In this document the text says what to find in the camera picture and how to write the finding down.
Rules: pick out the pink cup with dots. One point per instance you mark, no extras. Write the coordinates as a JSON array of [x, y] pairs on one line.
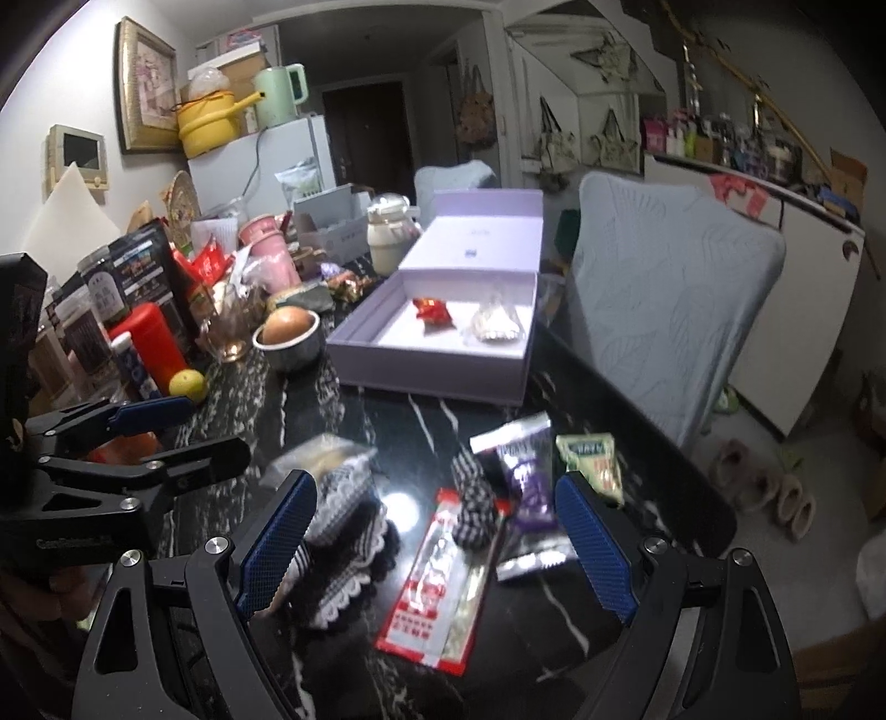
[[273, 259]]

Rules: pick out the light tote bag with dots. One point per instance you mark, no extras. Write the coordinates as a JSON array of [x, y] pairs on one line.
[[612, 149], [557, 145]]

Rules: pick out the red candy wrapper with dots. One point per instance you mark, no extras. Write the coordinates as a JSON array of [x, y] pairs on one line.
[[432, 309]]

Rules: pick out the open cardboard box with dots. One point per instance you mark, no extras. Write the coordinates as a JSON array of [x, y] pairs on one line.
[[848, 176]]

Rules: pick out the glass goblet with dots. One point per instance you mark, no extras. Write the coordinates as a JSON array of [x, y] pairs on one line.
[[228, 329]]

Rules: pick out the green sauce packet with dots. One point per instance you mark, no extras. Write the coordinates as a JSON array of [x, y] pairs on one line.
[[588, 457]]

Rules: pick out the red canister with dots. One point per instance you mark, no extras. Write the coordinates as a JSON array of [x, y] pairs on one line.
[[156, 339]]

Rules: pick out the brown egg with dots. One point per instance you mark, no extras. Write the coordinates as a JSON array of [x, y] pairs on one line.
[[284, 324]]

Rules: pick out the green slipper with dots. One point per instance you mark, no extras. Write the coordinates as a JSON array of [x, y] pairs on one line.
[[725, 401], [790, 458]]

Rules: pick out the dark snack bag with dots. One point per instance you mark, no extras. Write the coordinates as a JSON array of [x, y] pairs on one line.
[[142, 266]]

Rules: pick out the red white packet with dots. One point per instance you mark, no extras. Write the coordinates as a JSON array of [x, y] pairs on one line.
[[422, 602]]

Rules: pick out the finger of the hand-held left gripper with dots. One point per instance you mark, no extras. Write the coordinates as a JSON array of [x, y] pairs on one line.
[[207, 458], [152, 413]]

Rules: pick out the woven plate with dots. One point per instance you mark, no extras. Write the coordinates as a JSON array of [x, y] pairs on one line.
[[181, 204]]

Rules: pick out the clear bread packet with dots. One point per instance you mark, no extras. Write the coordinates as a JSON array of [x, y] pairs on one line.
[[322, 457]]

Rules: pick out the dark wooden door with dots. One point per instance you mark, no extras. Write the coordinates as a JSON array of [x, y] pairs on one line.
[[363, 131]]

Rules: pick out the light green kettle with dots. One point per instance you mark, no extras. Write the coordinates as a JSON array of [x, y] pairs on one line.
[[277, 97]]

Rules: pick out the red cloth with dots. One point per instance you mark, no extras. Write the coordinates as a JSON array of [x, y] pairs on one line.
[[737, 194]]

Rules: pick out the lace-edged clear snack packet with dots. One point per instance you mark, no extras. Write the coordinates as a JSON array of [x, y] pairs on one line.
[[346, 554]]

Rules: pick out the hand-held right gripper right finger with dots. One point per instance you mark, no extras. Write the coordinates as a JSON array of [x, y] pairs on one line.
[[595, 554]]

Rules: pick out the framed picture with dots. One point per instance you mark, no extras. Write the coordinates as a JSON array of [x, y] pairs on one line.
[[149, 83]]

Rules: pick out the red snack packet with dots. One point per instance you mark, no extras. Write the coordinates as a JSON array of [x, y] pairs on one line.
[[204, 263]]

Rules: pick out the jar with dark lid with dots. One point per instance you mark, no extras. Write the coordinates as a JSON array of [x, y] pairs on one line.
[[104, 291]]

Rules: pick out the white foam triangle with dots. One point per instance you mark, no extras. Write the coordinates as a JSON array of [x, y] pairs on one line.
[[69, 221]]

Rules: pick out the row of bottles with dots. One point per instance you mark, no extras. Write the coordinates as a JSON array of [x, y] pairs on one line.
[[727, 145]]

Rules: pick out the white plastic bag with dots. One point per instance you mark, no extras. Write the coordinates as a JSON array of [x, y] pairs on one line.
[[872, 574]]

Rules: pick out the purple snack packet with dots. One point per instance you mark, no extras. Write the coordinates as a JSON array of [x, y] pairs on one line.
[[529, 484]]

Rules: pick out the clear silver packet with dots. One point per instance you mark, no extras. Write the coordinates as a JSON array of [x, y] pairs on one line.
[[495, 322]]

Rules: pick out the metal bowl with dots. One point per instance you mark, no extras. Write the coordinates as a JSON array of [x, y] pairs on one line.
[[291, 353]]

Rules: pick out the white fridge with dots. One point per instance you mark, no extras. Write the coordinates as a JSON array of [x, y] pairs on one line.
[[277, 159]]

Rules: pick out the white blue tube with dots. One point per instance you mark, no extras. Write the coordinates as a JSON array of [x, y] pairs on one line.
[[135, 367]]

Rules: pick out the person's left hand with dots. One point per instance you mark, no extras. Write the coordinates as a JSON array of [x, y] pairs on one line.
[[41, 588]]

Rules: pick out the white ceramic jar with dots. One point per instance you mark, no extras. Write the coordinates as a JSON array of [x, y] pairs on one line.
[[384, 242]]

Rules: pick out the chair with light blue cover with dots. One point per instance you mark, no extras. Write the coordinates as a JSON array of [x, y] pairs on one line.
[[664, 291], [453, 178]]

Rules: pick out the brown tote bag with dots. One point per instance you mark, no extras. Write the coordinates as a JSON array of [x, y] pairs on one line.
[[477, 111]]

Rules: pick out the yellow lemon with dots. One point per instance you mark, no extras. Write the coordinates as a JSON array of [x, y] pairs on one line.
[[187, 384]]

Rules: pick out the white cabinet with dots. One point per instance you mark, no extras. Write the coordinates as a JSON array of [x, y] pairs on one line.
[[796, 311]]

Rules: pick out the white open box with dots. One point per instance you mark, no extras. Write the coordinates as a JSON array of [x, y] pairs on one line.
[[332, 235]]

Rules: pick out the wall intercom panel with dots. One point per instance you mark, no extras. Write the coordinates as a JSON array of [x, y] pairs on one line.
[[76, 156]]

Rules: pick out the flat cardboard pile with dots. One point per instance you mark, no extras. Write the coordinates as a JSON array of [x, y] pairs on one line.
[[830, 664]]

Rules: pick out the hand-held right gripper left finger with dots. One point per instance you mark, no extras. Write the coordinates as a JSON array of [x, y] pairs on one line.
[[277, 547]]

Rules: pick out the purple gift box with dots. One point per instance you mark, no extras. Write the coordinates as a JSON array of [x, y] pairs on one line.
[[443, 377]]

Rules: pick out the yellow enamel pot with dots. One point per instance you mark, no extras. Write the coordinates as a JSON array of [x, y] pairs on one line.
[[207, 128]]

